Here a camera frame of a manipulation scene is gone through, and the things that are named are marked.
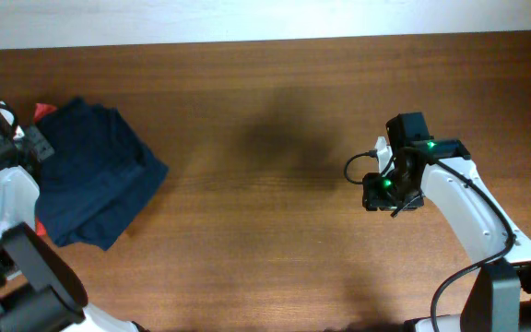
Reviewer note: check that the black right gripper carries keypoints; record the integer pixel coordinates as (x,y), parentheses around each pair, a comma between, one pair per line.
(372,195)

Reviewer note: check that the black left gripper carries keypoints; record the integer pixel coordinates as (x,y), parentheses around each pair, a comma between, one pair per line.
(40,149)

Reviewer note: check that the dark blue shirt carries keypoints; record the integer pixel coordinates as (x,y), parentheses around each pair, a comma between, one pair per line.
(100,177)

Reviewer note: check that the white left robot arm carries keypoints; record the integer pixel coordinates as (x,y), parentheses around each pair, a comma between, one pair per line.
(38,290)

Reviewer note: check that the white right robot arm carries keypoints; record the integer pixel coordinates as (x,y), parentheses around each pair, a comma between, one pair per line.
(494,292)

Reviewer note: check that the red folded clothes pile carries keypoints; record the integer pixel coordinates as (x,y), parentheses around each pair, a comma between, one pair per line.
(42,110)

